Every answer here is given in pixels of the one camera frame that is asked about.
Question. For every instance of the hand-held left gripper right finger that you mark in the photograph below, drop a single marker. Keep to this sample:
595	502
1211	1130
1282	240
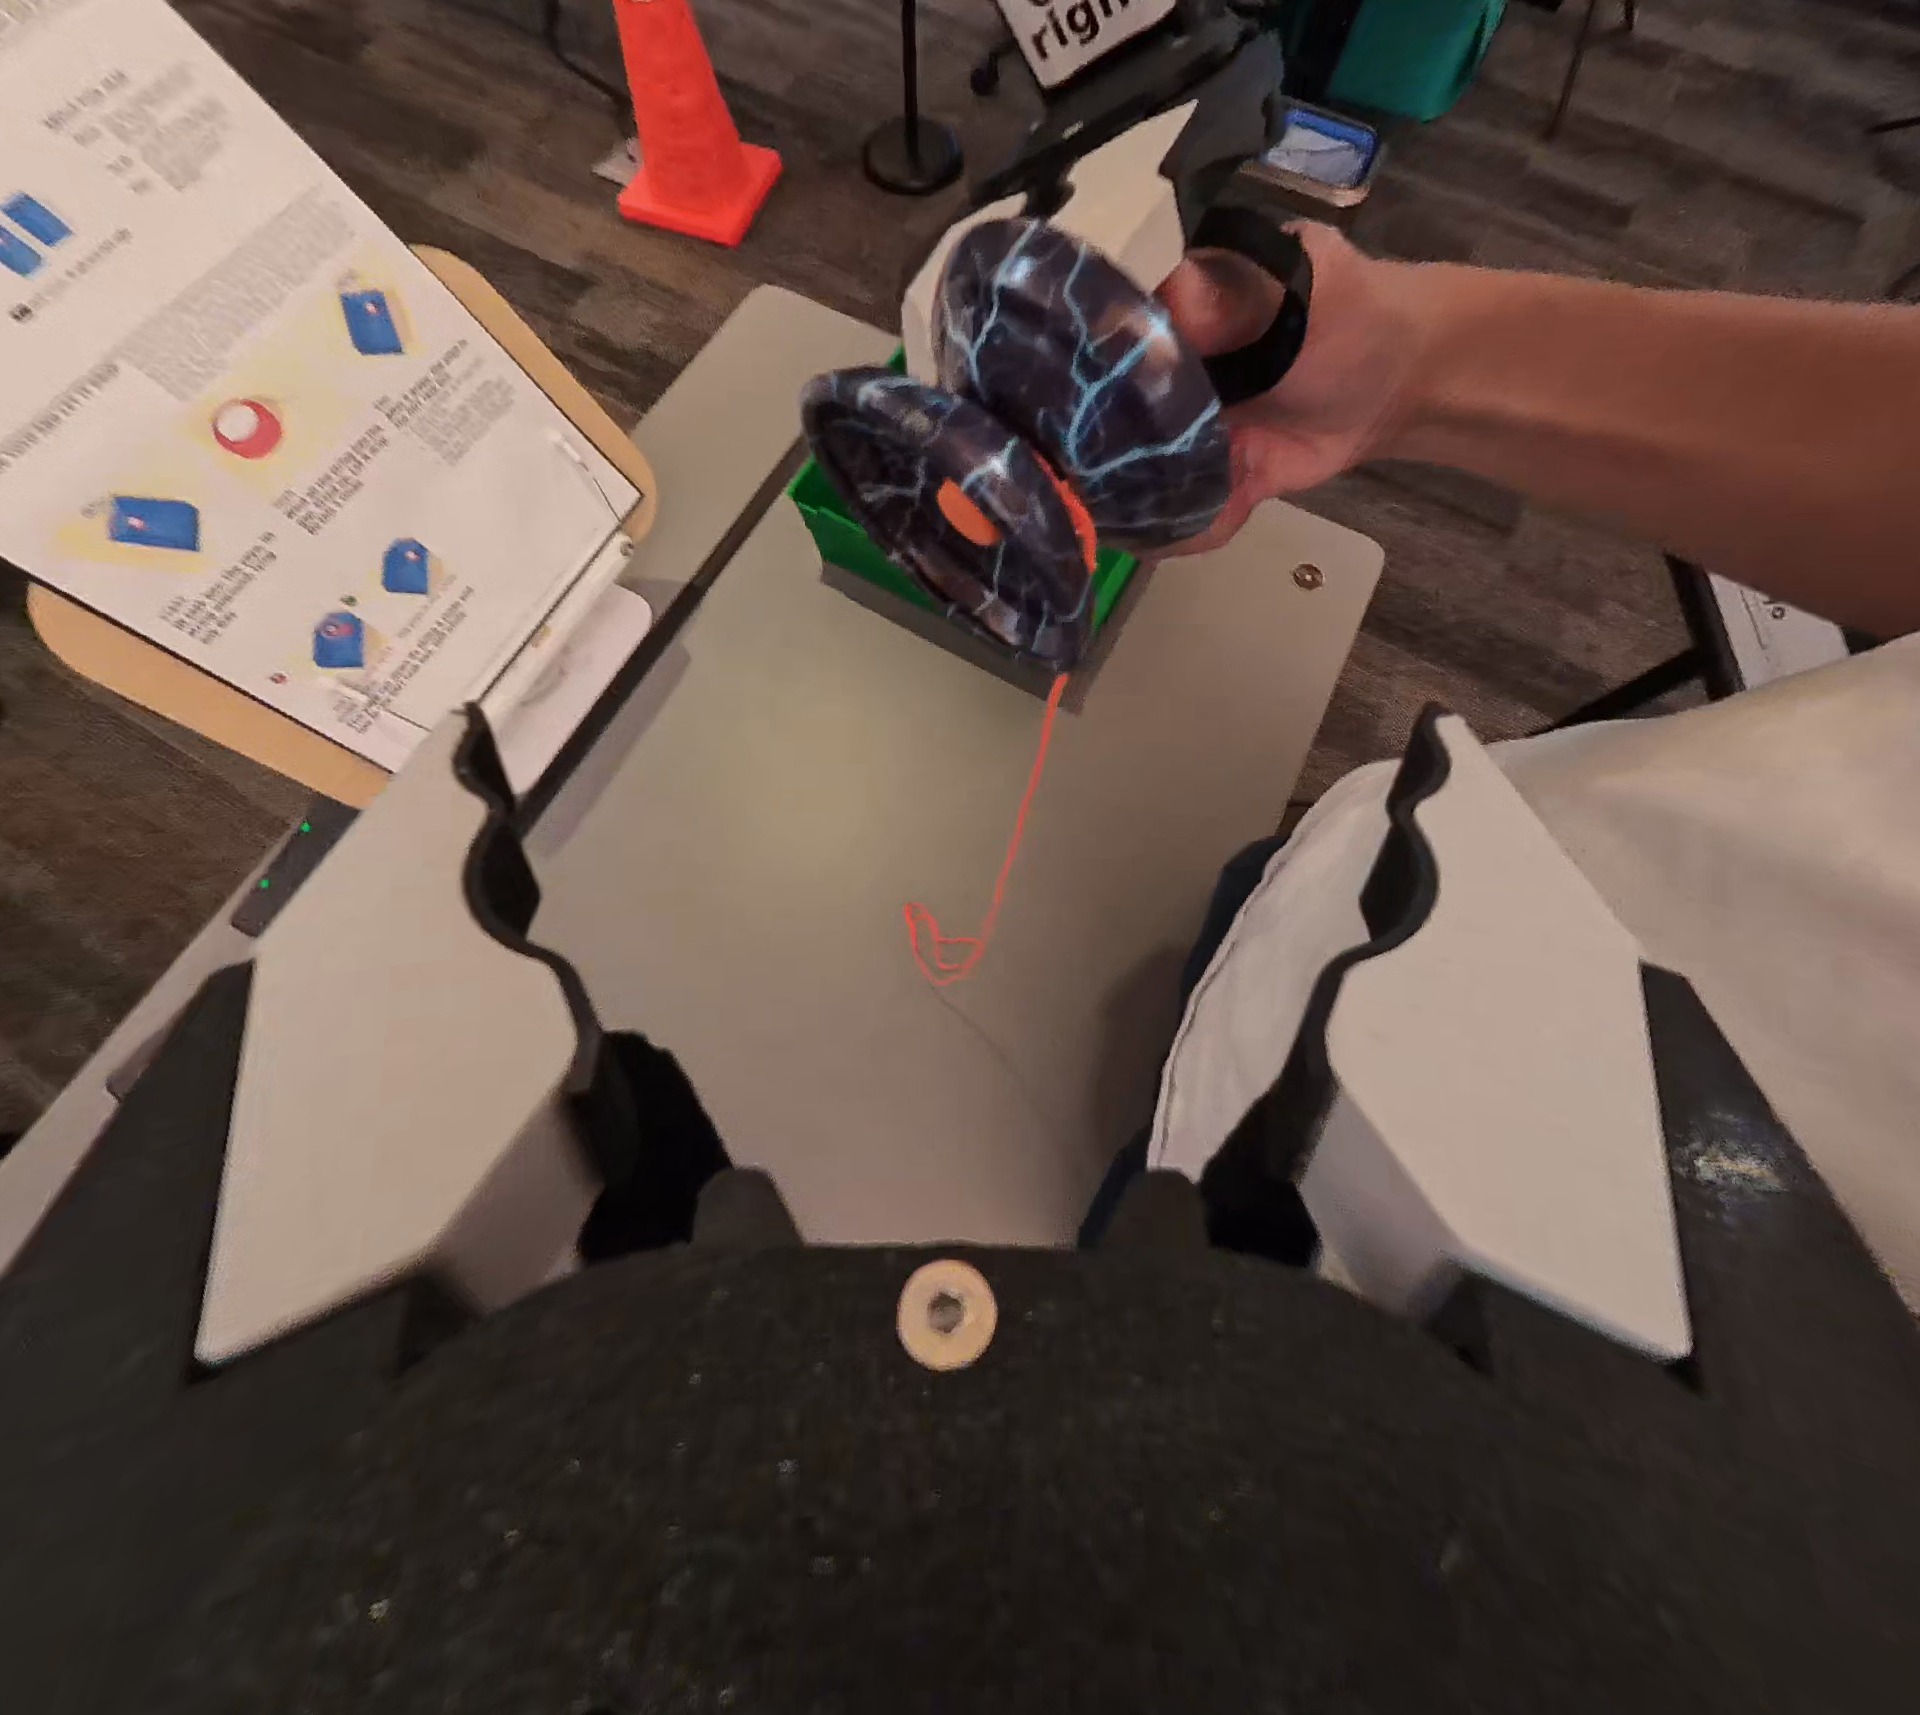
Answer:
1501	1070

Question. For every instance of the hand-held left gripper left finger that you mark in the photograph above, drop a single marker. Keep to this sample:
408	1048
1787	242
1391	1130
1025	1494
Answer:
393	1070

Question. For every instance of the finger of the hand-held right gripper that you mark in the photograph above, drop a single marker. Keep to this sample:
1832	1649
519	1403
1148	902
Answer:
1132	184
936	278

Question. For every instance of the dark blue lightning yo-yo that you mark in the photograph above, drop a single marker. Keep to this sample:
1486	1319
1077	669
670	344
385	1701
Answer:
1082	363

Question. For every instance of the green plastic bin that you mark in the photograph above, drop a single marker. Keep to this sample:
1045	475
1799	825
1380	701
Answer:
818	517

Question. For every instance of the person's right forearm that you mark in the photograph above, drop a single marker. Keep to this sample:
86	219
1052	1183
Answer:
1651	427

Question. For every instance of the black desk control panel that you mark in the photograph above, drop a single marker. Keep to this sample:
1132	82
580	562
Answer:
291	869

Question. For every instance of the grey desk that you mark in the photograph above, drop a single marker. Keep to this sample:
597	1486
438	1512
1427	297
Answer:
842	847

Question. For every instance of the person's right hand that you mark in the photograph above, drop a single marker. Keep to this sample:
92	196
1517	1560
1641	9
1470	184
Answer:
1348	380

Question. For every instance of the orange traffic cone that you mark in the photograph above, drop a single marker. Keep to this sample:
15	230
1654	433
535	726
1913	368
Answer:
676	96

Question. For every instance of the teal bin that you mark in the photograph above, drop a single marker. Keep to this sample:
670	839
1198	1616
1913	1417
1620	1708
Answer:
1418	45

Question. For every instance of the wooden board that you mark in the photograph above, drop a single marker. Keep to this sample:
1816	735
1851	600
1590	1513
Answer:
152	680

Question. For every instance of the printed instruction sheet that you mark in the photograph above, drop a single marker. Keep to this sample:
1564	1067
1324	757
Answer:
227	363

